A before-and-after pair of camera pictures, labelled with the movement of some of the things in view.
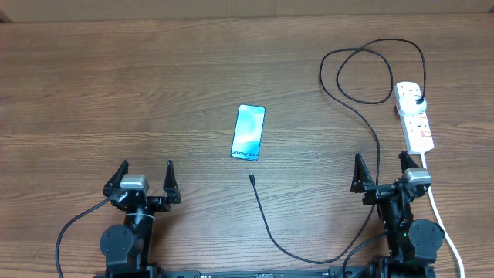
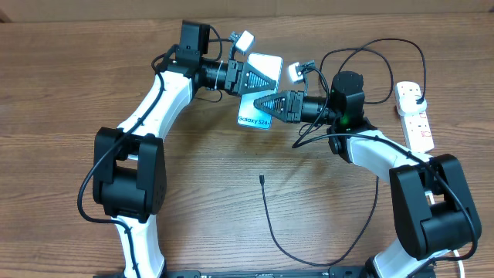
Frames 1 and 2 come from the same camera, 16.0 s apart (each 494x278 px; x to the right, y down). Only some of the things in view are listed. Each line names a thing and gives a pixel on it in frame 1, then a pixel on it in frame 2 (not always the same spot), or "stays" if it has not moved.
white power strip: (415, 127) stays
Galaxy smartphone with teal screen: (248, 132) to (248, 115)
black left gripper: (171, 195) to (238, 76)
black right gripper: (361, 181) to (292, 111)
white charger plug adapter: (411, 104) stays
